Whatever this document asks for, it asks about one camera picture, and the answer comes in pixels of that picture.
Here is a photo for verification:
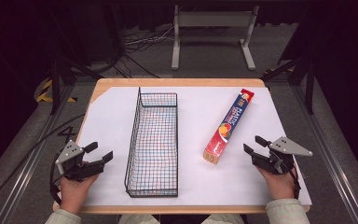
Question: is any white metal stand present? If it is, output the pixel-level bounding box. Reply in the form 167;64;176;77
171;4;260;71

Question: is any yellow and black floor tape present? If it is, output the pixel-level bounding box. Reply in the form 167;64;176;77
35;78;77;104

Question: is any aluminium floor rail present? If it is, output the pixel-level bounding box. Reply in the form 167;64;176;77
0;85;77;224
292;83;358;224

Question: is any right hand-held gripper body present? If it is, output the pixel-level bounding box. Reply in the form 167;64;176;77
251;135;313;175

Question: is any person's right hand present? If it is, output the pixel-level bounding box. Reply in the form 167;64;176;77
256;166;296;201

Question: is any white table sheet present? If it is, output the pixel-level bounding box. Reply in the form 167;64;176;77
81;86;313;207

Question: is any black wire basket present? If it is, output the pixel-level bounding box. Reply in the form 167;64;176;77
124;87;179;199

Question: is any person's left hand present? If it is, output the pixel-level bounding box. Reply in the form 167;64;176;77
58;174;100;215

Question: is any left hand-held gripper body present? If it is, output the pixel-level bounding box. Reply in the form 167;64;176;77
55;139;105;183

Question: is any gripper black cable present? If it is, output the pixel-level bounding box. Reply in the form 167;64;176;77
49;151;63;205
288;163;302;201

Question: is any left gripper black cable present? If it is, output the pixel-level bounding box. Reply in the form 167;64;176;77
49;151;63;205

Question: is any bundle of floor cables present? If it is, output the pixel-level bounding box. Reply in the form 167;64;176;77
122;25;176;54

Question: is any black metal stand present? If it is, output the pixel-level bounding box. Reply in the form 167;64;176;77
49;54;104;116
261;56;317;115

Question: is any blue and red wrap box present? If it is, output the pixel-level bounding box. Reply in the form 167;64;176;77
202;88;255;165

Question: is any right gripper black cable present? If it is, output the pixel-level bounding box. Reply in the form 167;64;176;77
288;163;302;201

